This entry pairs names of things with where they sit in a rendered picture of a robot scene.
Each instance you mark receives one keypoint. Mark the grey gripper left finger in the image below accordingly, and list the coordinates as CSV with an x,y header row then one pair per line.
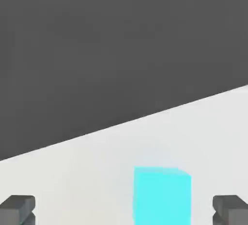
x,y
15,209

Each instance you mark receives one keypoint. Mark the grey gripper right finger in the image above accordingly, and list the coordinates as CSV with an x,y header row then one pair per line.
x,y
230,209

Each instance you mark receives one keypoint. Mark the small cyan cube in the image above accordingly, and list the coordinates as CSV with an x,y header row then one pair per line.
x,y
162,197

